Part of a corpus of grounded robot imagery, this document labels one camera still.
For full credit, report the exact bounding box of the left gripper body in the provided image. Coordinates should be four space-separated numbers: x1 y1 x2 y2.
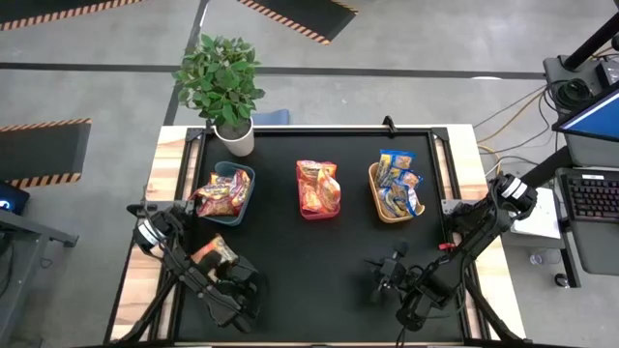
220 263 260 305

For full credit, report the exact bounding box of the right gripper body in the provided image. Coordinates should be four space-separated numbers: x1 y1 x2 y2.
379 241 411 296

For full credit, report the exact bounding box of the red Maruchan ramen packet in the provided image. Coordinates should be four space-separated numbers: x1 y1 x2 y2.
192 185 239 218
190 233 240 282
229 168 253 204
207 171 234 192

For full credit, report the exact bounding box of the orange Maruchan ramen packet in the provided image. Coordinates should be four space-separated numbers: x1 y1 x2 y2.
316 168 342 213
297 179 324 215
296 159 339 181

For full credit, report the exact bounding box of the teal plastic bin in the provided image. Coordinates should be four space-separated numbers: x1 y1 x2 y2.
199 159 257 228

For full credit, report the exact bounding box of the yellow plastic bin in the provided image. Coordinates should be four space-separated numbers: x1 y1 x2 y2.
368 160 427 224

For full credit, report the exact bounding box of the pink plastic bin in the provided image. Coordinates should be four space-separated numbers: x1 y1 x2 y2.
295 160 342 221

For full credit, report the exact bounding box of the wooden table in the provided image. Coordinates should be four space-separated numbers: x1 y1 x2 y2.
108 124 528 347

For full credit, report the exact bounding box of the white textured plant pot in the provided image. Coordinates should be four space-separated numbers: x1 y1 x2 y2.
212 117 256 159

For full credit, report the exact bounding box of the white box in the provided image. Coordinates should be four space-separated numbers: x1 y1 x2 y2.
502 187 562 241

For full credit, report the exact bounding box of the green leafy plant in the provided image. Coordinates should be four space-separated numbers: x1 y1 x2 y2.
172 32 267 130

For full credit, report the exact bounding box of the black keyboard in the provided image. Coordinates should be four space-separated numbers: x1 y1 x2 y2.
560 171 619 223

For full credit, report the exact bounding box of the dark laptop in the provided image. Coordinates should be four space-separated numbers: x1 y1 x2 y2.
0 181 31 217

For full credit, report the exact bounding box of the black hazard-striped floor mat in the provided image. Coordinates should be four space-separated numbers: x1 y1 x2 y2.
0 118 93 189
236 0 359 46
0 0 146 31

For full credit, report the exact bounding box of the computer monitor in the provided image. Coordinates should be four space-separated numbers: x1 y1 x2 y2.
552 84 619 144

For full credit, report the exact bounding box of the grey equipment box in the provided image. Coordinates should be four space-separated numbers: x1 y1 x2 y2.
542 53 605 98

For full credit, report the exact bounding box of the black stand pole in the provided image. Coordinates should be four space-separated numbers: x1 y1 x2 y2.
563 12 619 72

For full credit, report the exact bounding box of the yellow floor cable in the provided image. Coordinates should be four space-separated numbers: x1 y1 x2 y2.
473 91 547 146

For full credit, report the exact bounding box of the coiled black cable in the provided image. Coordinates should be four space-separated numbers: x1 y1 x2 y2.
550 76 589 110

